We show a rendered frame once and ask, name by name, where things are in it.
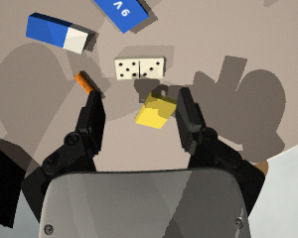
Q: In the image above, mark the white domino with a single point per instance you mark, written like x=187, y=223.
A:
x=139, y=67

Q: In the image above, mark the blue and white eraser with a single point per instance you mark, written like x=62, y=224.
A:
x=57, y=32

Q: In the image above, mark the blue nine-volt battery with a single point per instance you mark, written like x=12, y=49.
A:
x=125, y=14

